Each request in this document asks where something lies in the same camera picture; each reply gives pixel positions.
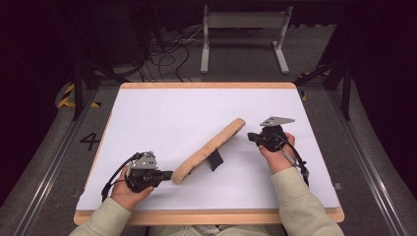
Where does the person's right hand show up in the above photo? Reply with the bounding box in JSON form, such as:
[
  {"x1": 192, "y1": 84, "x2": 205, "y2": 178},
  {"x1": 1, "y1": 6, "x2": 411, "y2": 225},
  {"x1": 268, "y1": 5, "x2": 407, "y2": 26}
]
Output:
[{"x1": 258, "y1": 132, "x2": 296, "y2": 175}]

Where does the person's left hand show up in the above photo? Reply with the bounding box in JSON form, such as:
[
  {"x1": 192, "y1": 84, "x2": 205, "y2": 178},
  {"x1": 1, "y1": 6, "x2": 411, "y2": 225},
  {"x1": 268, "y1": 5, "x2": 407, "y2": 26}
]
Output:
[{"x1": 110, "y1": 166, "x2": 154, "y2": 212}]

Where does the tangle of black floor cables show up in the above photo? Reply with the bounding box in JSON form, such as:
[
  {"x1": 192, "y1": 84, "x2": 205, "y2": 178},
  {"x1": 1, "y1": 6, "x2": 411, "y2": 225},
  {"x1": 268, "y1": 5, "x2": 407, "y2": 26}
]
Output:
[{"x1": 140, "y1": 28, "x2": 199, "y2": 84}]

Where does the black metal stand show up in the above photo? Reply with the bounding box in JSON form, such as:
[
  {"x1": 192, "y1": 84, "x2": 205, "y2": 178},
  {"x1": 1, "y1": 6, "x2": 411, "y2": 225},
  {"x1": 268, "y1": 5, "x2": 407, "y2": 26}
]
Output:
[
  {"x1": 293, "y1": 32, "x2": 354, "y2": 121},
  {"x1": 69, "y1": 6, "x2": 130, "y2": 121}
]

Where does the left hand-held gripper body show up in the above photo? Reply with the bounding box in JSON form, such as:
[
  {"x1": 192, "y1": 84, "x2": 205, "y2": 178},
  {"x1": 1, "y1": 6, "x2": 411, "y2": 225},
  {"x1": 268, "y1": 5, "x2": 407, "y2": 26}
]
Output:
[{"x1": 125, "y1": 150, "x2": 162, "y2": 194}]

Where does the aluminium floor rail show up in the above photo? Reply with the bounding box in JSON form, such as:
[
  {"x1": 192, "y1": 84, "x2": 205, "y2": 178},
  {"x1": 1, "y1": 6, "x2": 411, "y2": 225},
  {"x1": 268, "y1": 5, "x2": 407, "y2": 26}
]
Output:
[
  {"x1": 12, "y1": 88, "x2": 99, "y2": 236},
  {"x1": 328, "y1": 88, "x2": 408, "y2": 236}
]

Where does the person's beige clothing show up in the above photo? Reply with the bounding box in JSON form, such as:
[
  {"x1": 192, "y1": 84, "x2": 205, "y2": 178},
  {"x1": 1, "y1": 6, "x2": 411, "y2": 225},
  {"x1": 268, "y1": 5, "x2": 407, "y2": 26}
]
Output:
[{"x1": 147, "y1": 223, "x2": 286, "y2": 236}]

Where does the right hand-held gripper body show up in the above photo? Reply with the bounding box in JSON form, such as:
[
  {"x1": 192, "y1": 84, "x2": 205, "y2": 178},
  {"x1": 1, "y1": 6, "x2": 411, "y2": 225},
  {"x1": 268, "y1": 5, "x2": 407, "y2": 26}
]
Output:
[{"x1": 258, "y1": 115, "x2": 296, "y2": 153}]

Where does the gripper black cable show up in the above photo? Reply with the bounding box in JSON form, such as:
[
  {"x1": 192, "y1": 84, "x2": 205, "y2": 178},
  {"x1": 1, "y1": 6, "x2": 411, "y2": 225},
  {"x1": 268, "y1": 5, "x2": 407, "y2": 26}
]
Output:
[
  {"x1": 100, "y1": 151, "x2": 140, "y2": 203},
  {"x1": 277, "y1": 133, "x2": 310, "y2": 187}
]

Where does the white metal stand frame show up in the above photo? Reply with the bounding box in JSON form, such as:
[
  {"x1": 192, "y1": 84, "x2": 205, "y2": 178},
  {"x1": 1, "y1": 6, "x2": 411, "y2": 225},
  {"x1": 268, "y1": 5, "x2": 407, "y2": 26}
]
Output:
[{"x1": 200, "y1": 4, "x2": 294, "y2": 75}]

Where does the tan fleece pad black lining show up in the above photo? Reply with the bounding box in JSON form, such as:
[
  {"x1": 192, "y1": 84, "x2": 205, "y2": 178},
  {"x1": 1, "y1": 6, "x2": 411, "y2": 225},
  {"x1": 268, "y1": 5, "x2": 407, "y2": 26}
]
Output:
[{"x1": 170, "y1": 117, "x2": 247, "y2": 186}]

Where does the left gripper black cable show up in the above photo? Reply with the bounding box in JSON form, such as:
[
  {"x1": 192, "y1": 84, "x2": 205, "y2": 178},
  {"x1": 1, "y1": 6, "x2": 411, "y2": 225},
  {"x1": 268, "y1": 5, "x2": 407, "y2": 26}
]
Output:
[{"x1": 100, "y1": 151, "x2": 140, "y2": 203}]

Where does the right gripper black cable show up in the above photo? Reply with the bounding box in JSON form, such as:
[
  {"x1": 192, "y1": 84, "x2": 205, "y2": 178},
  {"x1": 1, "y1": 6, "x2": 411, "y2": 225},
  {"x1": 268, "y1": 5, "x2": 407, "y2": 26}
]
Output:
[{"x1": 277, "y1": 133, "x2": 310, "y2": 187}]

